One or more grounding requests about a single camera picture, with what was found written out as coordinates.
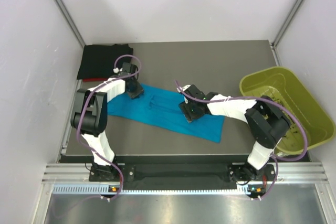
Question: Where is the green plastic laundry basket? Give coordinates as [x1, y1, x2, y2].
[239, 67, 335, 150]

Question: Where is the right aluminium corner post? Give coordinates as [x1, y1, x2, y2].
[271, 0, 322, 47]

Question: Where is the left aluminium corner post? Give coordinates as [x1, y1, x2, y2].
[54, 0, 85, 48]

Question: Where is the aluminium front frame rail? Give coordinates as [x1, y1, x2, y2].
[42, 161, 328, 197]

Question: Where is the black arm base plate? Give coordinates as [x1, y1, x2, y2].
[89, 154, 275, 190]

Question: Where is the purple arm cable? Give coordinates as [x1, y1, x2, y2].
[76, 55, 142, 200]
[174, 79, 308, 200]

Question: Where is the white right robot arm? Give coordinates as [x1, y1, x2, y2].
[177, 85, 291, 182]

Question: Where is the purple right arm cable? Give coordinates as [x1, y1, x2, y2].
[174, 79, 308, 200]

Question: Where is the folded red t-shirt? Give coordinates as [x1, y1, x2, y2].
[82, 78, 108, 82]

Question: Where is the blue t-shirt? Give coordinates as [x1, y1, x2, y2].
[108, 84, 225, 143]

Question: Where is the folded black t-shirt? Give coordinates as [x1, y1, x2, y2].
[77, 44, 133, 80]

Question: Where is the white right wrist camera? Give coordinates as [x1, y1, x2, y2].
[176, 84, 191, 104]

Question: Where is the aluminium corner post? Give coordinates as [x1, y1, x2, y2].
[271, 0, 322, 47]
[54, 0, 85, 48]

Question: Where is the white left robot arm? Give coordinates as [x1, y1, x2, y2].
[70, 62, 144, 180]

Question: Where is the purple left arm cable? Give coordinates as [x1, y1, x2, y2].
[76, 55, 142, 200]

